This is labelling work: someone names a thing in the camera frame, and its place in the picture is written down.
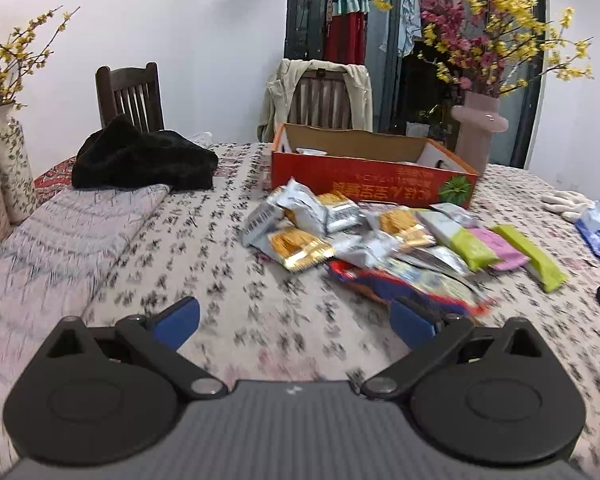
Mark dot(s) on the wooden slatted chair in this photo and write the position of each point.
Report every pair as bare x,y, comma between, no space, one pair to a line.
320,100
130,90

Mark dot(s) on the grey patterned folded blanket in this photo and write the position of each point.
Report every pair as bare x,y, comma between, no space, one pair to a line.
55,240

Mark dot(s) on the pile of silver snack packets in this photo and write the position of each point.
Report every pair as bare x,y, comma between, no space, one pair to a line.
300,205

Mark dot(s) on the red patterned cloth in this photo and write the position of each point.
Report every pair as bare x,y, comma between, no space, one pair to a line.
55,175

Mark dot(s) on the pink vase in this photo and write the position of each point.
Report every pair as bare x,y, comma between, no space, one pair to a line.
480,130

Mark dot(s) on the chair with beige jacket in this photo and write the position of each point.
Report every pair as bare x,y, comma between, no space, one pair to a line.
280,100

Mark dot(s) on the red hanging garment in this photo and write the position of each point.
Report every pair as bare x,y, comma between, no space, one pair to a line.
347,35

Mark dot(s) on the thin yellow flower branches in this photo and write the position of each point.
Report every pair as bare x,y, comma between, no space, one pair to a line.
5,52

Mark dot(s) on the pale hanging shirt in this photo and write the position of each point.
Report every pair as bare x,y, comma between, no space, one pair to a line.
410,15

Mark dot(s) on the glass sliding door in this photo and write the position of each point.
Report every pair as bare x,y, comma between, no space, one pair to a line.
305,10

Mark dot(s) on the leaf patterned ceramic vase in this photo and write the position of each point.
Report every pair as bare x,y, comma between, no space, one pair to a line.
12,160

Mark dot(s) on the red blue snack bag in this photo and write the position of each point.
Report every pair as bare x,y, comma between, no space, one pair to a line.
380,285

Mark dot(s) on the small pink snack packet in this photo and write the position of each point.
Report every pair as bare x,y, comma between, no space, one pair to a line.
505,255

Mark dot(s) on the lime green snack packet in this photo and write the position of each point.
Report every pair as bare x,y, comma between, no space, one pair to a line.
535,257

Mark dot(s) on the black fuzzy cloth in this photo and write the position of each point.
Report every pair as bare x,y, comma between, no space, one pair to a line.
140,160

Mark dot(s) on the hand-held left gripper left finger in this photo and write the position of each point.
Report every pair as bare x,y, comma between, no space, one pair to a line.
177,322

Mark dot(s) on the white lime snack packet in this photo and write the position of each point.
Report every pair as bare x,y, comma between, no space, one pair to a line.
467,247

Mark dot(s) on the white cotton gloves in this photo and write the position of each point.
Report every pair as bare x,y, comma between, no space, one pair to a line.
565,202

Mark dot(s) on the yellow and pink flower branches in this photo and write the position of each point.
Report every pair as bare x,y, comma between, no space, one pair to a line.
480,25

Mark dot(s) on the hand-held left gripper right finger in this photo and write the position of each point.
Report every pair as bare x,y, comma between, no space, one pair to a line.
412,322

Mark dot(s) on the orange cardboard box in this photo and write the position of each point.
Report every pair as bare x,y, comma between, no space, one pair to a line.
360,180

